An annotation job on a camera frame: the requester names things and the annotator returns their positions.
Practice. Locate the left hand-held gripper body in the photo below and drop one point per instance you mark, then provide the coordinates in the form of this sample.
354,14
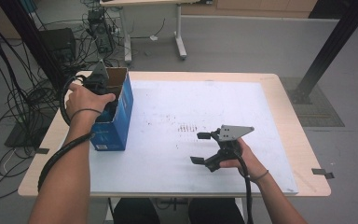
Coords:
98,81

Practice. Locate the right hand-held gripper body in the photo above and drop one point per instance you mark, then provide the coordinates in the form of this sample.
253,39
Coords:
233,133

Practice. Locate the blue cardboard box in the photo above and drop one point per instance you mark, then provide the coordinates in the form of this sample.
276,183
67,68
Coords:
112,137

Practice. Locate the person's left hand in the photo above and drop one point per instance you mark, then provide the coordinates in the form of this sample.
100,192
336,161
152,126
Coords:
84,99

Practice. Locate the person's right hand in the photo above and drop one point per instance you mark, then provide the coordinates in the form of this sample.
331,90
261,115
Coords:
248,163

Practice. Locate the black wrist band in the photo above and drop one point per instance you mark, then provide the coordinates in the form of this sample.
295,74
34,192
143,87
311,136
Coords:
85,109
262,175

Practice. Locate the white table mat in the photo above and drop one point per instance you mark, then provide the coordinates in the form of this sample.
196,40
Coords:
174,102

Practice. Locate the person's right leg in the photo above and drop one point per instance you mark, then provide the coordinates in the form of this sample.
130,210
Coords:
216,211

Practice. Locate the person's leg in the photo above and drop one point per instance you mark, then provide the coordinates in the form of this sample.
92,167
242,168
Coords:
136,211
216,211

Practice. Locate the black square case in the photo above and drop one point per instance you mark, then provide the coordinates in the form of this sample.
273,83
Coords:
59,42

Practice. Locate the black tape strip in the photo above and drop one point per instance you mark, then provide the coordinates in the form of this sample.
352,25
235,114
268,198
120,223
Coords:
42,151
321,172

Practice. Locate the person's left leg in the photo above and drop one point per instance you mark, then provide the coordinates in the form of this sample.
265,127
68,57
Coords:
136,211

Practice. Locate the white desk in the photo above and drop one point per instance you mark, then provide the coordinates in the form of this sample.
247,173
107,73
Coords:
178,31

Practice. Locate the grey grid floor mat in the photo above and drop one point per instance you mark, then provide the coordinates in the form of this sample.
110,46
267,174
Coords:
326,115

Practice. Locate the black metal frame post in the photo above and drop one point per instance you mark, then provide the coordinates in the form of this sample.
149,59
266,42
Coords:
34,40
329,49

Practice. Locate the black floor base plate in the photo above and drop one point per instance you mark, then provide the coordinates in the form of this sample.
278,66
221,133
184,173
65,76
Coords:
21,135

